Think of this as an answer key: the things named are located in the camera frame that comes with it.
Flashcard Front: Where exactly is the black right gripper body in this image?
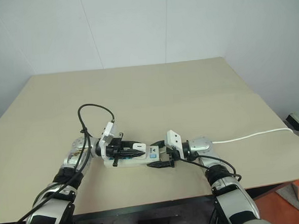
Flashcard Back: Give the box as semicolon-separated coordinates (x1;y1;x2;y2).
163;145;182;169

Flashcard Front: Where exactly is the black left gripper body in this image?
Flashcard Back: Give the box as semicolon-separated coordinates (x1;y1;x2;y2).
105;131;126;168

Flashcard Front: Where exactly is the white power strip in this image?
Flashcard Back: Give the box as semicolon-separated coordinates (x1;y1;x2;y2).
102;141;162;170

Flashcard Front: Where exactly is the white charger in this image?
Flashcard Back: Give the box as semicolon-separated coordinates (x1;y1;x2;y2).
131;141;149;155

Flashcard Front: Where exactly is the grey cloth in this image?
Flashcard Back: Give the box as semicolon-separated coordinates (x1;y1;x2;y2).
274;183;299;211

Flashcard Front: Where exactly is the grey and black box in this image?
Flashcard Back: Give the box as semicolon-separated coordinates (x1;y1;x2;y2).
284;111;299;135

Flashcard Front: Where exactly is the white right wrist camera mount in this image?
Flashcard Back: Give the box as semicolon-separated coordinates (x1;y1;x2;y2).
164;129;185;160

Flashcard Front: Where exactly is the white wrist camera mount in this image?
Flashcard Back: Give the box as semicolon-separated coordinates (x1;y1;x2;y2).
97;121;118;160
164;129;185;160

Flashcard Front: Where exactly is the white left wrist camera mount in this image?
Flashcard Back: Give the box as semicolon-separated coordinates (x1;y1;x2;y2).
97;121;118;160

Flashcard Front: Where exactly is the black table frame bar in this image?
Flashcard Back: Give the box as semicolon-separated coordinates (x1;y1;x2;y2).
71;195;215;221

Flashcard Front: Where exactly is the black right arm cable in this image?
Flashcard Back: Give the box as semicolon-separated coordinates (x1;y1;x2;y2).
177;152;246;224

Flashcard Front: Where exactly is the white power strip cable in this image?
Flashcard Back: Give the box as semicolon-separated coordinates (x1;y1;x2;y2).
211;127;295;145

